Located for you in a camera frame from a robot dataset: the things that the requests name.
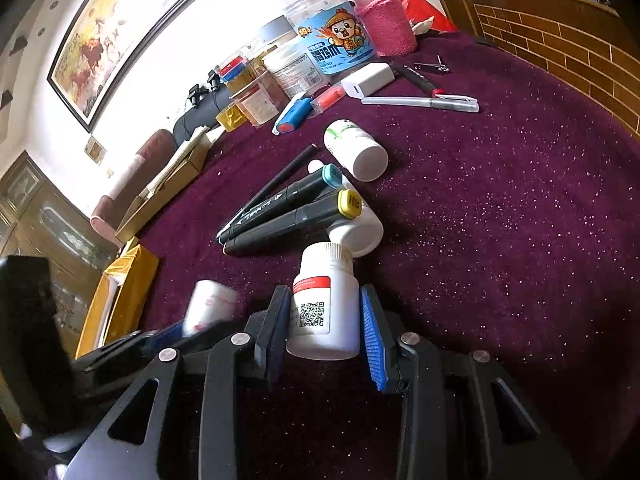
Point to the wooden glass-door cabinet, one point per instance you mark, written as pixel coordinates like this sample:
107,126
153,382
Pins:
45,210

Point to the clear jar orange label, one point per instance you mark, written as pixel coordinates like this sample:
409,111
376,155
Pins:
262,102

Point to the white plastic tub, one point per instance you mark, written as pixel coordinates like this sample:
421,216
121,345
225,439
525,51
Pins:
295,70

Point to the flat cardboard box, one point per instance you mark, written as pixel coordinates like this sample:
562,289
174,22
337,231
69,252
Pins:
165,200

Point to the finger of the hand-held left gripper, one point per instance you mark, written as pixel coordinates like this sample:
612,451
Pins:
150,339
205,342

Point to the black clamp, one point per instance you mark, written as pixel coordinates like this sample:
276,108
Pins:
197,95
215,79

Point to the clear box red contents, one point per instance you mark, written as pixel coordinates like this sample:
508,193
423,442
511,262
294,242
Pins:
327,97

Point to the white pen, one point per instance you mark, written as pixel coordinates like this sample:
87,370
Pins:
420,103

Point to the pink thermos knitted sleeve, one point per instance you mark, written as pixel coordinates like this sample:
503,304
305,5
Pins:
385,20

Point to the white bottle red label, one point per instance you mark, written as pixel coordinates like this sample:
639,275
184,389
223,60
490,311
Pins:
325,310

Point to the framed painting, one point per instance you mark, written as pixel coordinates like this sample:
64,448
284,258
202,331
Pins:
125,25

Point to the white bottle green label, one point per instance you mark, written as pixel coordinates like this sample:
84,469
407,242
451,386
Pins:
357,150

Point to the gold tape roll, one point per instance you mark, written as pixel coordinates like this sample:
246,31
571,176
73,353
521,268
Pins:
231,117

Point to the black marker teal cap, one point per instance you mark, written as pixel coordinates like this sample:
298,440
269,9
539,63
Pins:
285,197

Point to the clear container of tape rolls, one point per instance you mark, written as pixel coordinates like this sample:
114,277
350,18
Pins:
235,67

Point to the thin black pen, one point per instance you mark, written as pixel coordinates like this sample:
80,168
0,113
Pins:
285,172

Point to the white charger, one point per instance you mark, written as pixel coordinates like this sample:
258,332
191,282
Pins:
370,79

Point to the stack of papers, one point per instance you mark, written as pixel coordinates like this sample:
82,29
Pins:
180,157

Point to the brick-pattern wooden partition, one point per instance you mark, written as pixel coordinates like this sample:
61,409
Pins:
540,35

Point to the brown armchair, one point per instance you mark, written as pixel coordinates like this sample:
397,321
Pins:
135,185

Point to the black sofa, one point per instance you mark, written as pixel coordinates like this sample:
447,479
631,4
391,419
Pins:
200,117

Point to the white bottle orange cap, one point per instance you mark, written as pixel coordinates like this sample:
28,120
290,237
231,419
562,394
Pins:
210,307

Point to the white tube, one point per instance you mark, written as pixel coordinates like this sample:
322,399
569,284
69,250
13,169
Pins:
286,110

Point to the large jar cartoon label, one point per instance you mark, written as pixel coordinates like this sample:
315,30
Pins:
330,30

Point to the black pen red band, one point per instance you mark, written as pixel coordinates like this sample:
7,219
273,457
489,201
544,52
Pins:
417,80

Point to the small white cap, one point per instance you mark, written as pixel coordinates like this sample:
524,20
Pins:
316,167

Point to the blue case red end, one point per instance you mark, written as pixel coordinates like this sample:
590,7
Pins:
295,116

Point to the red cloth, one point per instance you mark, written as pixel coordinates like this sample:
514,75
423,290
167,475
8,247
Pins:
430,12

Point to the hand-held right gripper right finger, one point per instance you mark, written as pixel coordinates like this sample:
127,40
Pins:
377,345

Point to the gold wall plaque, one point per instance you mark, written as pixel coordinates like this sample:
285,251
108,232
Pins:
95,150

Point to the nail clipper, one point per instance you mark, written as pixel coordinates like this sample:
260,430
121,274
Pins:
432,66

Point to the black marker yellow cap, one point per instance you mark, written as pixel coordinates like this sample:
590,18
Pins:
300,220

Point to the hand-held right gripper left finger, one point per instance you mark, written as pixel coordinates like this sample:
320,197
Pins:
277,345

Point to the gold box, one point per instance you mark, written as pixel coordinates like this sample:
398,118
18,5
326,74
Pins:
125,295

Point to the plain white bottle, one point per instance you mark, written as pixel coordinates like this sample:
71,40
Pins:
362,237

